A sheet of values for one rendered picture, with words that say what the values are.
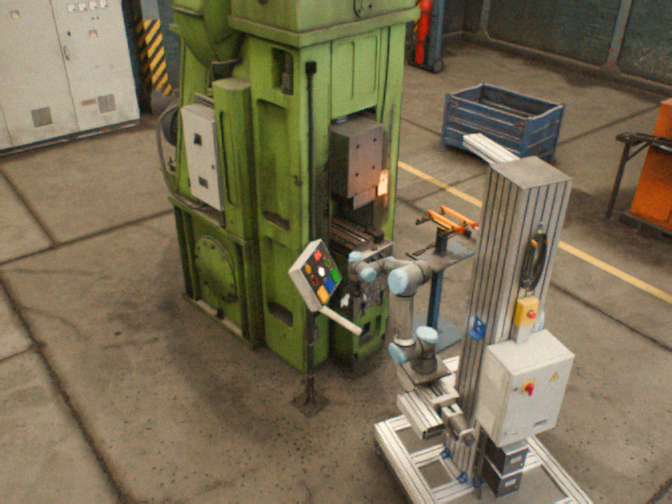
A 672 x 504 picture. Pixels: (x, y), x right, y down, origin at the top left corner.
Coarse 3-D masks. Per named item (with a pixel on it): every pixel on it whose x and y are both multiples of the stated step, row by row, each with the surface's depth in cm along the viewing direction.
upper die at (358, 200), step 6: (372, 186) 396; (366, 192) 392; (372, 192) 397; (336, 198) 397; (342, 198) 392; (348, 198) 388; (354, 198) 386; (360, 198) 390; (366, 198) 394; (372, 198) 399; (348, 204) 390; (354, 204) 388; (360, 204) 392
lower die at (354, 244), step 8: (344, 224) 429; (336, 232) 421; (344, 232) 420; (360, 232) 421; (336, 240) 414; (344, 240) 414; (352, 240) 412; (360, 240) 411; (368, 240) 414; (352, 248) 406; (360, 248) 411; (368, 248) 417
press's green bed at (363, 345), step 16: (384, 304) 450; (352, 320) 429; (368, 320) 443; (384, 320) 459; (336, 336) 451; (352, 336) 437; (368, 336) 459; (336, 352) 458; (352, 352) 445; (368, 352) 460
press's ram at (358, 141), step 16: (336, 128) 371; (352, 128) 371; (368, 128) 372; (336, 144) 370; (352, 144) 364; (368, 144) 375; (336, 160) 375; (352, 160) 370; (368, 160) 381; (336, 176) 381; (352, 176) 376; (368, 176) 387; (336, 192) 386; (352, 192) 382
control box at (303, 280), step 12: (312, 252) 361; (324, 252) 372; (300, 264) 351; (312, 264) 358; (324, 264) 369; (300, 276) 348; (312, 276) 355; (324, 276) 365; (300, 288) 353; (312, 288) 352; (312, 300) 354
